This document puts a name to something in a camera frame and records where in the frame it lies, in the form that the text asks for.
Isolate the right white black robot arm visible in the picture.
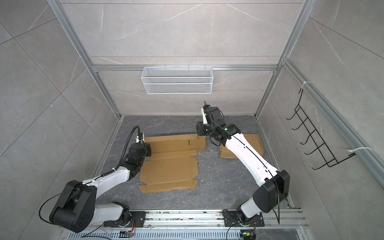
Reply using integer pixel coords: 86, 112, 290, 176
196, 103, 291, 223

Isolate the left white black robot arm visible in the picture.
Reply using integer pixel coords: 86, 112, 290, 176
49, 142, 152, 233

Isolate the small circuit board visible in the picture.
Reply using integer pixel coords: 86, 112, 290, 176
240, 231, 256, 240
119, 230, 135, 238

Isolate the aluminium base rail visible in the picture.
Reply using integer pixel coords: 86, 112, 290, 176
58, 209, 310, 231

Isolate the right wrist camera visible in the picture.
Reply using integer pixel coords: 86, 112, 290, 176
201, 108, 208, 125

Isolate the white wire mesh basket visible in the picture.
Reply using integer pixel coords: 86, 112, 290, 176
141, 67, 214, 95

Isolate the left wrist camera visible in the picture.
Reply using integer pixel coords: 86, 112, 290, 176
136, 132, 145, 145

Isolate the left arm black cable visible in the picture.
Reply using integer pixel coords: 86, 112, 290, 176
38, 125, 142, 240

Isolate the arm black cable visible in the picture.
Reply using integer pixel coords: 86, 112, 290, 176
38, 125, 142, 240
203, 101, 281, 240

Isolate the slotted grey cable duct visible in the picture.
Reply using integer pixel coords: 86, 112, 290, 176
67, 229, 242, 240

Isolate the cardboard stack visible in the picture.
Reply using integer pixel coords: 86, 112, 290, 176
139, 134, 206, 194

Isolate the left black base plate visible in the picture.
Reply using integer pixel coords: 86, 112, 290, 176
103, 211, 147, 228

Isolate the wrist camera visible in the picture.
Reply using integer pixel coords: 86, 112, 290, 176
201, 108, 208, 125
136, 132, 145, 145

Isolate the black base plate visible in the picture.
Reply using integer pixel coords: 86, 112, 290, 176
103, 211, 147, 228
222, 209, 265, 227

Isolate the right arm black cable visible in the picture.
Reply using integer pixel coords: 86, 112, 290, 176
203, 101, 281, 240

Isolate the left small circuit board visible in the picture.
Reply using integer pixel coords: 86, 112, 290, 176
119, 230, 135, 238

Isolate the black wire hook rack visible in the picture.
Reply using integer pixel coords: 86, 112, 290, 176
286, 89, 356, 170

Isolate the brown cardboard box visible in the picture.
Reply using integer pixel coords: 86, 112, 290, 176
220, 134, 264, 159

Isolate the right small circuit board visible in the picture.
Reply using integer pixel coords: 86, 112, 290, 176
240, 231, 256, 240

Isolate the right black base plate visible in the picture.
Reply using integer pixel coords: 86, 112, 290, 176
222, 209, 265, 227

